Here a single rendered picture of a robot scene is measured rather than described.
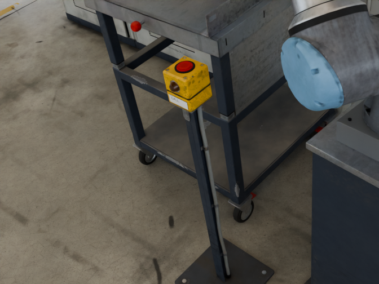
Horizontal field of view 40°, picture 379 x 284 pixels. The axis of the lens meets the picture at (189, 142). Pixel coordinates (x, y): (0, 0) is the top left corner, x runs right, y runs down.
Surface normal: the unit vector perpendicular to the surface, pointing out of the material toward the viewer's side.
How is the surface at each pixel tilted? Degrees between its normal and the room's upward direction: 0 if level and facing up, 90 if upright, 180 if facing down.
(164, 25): 90
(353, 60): 53
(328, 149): 0
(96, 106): 0
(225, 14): 90
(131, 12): 90
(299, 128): 0
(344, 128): 90
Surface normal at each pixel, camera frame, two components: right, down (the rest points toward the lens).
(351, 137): -0.74, 0.53
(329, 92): 0.22, 0.57
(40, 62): -0.15, -0.73
